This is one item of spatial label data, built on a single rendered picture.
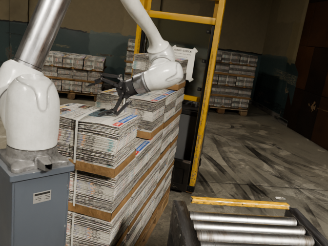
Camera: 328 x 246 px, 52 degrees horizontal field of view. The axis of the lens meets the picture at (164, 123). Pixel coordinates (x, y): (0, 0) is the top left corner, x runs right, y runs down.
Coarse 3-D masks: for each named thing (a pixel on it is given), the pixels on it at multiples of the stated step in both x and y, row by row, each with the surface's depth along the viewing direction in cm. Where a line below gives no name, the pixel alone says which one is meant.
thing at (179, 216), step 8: (176, 200) 138; (176, 208) 132; (184, 208) 133; (176, 216) 129; (184, 216) 127; (176, 224) 128; (184, 224) 121; (192, 224) 122; (176, 232) 126; (184, 232) 116; (192, 232) 117; (176, 240) 125; (184, 240) 112; (192, 240) 112
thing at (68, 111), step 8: (64, 104) 164; (72, 104) 166; (80, 104) 168; (64, 112) 149; (72, 112) 151; (80, 112) 153; (64, 120) 143; (64, 128) 144; (64, 136) 144; (64, 144) 144; (64, 152) 145
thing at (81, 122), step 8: (96, 112) 158; (72, 120) 142; (80, 120) 142; (72, 128) 143; (80, 128) 142; (72, 136) 144; (80, 136) 143; (72, 144) 144; (80, 144) 143; (72, 152) 144; (80, 152) 144; (80, 160) 145
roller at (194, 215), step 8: (192, 216) 129; (200, 216) 130; (208, 216) 130; (216, 216) 131; (224, 216) 131; (232, 216) 132; (240, 216) 133; (248, 216) 133; (256, 216) 134; (264, 216) 135; (272, 216) 136; (280, 216) 137; (272, 224) 134; (280, 224) 134; (288, 224) 135; (296, 224) 135
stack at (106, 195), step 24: (144, 144) 193; (168, 144) 256; (144, 168) 196; (72, 192) 154; (96, 192) 151; (120, 192) 158; (144, 192) 205; (72, 216) 156; (120, 216) 165; (144, 216) 219; (72, 240) 159; (96, 240) 157; (144, 240) 240
